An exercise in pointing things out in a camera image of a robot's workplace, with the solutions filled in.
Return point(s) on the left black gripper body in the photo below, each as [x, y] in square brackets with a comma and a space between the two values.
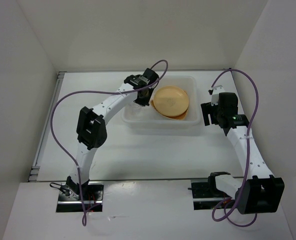
[144, 101]

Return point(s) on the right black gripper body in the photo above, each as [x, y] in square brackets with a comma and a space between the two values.
[220, 113]

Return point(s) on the clear plastic cup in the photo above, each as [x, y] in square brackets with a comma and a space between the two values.
[133, 110]

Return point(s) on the white plastic bin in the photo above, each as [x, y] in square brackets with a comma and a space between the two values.
[150, 119]

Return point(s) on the woven bamboo basket tray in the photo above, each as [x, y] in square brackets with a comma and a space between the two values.
[178, 116]

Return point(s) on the yellow plastic plate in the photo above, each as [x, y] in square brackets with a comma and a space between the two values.
[171, 99]

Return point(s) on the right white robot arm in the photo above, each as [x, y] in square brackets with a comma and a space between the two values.
[260, 191]

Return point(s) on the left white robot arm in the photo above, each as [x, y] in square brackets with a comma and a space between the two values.
[92, 124]

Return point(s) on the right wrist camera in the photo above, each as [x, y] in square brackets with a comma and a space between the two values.
[214, 92]

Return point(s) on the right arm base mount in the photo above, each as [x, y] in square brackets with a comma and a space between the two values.
[202, 195]

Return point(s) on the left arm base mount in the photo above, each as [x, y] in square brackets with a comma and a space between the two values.
[69, 203]

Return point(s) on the aluminium table edge rail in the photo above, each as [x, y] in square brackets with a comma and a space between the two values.
[35, 168]

